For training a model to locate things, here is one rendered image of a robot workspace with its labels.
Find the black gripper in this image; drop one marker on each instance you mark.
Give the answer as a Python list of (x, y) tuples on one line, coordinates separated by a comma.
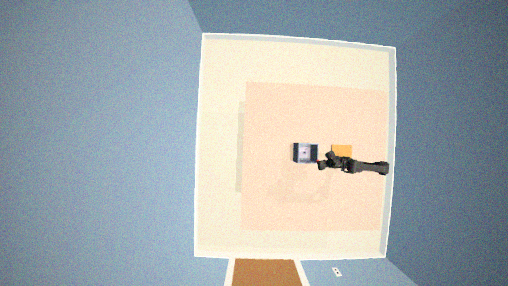
[(322, 164)]

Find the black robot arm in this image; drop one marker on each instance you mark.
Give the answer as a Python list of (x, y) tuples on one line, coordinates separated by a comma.
[(354, 166)]

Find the white flat plate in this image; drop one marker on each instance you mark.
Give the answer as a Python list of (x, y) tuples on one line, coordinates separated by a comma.
[(304, 152)]

